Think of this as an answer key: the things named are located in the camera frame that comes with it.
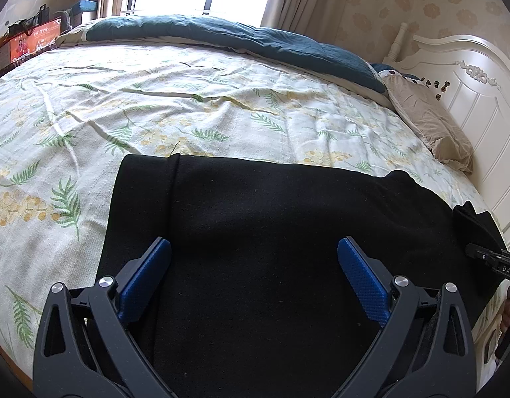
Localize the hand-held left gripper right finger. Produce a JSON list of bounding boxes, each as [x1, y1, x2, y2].
[[334, 236, 475, 398]]

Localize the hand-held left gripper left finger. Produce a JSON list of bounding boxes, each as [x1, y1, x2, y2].
[[33, 236, 175, 398]]

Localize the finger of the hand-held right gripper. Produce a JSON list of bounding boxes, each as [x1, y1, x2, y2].
[[466, 242, 506, 267]]

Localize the black pants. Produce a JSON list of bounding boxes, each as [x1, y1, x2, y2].
[[95, 153, 508, 398]]

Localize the beige pillow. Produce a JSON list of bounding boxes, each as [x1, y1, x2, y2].
[[381, 72, 475, 175]]

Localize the white headboard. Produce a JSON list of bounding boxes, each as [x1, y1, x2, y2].
[[383, 23, 510, 253]]

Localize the dark headboard stickers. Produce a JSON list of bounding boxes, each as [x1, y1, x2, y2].
[[421, 77, 451, 101]]

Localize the floral bed sheet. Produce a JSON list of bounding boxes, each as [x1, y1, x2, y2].
[[0, 43, 510, 386]]

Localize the polka-dot pillow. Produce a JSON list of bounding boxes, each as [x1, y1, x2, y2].
[[369, 63, 423, 81]]

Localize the teal quilt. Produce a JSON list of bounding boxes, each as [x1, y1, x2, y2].
[[56, 15, 390, 94]]

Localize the red printed box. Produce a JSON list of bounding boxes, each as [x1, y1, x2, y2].
[[0, 19, 63, 75]]

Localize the teal cushion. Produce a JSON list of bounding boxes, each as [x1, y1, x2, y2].
[[58, 0, 98, 26]]

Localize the black bag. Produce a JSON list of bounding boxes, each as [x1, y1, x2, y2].
[[6, 4, 50, 38]]

